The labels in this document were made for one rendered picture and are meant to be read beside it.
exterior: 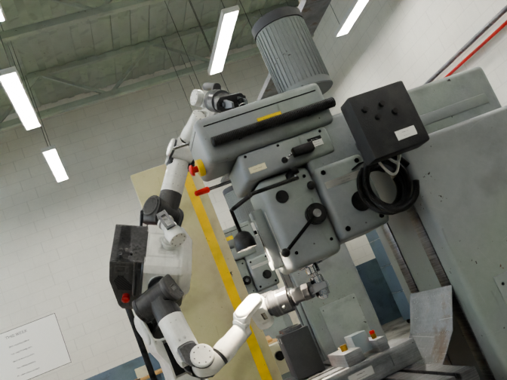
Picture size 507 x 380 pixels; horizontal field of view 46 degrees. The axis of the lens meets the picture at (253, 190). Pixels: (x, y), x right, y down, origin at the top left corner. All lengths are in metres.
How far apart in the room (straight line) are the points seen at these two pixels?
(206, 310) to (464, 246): 2.05
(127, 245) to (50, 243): 9.02
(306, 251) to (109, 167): 9.67
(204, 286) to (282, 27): 1.96
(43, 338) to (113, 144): 3.70
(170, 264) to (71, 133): 9.65
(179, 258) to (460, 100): 1.18
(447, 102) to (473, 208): 0.44
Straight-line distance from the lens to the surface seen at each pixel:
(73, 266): 11.15
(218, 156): 1.96
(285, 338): 2.50
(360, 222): 2.02
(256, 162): 1.98
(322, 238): 1.99
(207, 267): 3.75
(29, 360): 11.14
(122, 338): 10.99
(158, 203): 2.38
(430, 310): 2.20
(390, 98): 1.91
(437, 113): 2.27
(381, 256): 10.29
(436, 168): 2.06
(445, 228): 2.02
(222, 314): 3.73
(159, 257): 2.22
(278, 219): 1.97
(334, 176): 2.03
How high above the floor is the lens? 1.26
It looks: 10 degrees up
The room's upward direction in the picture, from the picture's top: 23 degrees counter-clockwise
